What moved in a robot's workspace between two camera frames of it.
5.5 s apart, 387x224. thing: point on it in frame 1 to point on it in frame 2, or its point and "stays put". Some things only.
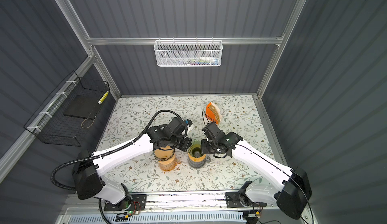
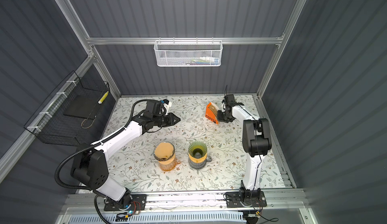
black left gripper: [188, 144] to [171, 121]
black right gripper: [203, 146] to [220, 118]
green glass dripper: [194, 150] stays put
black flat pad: [84, 106] stays put
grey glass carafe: [197, 164] stays put
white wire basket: [188, 55] stays put
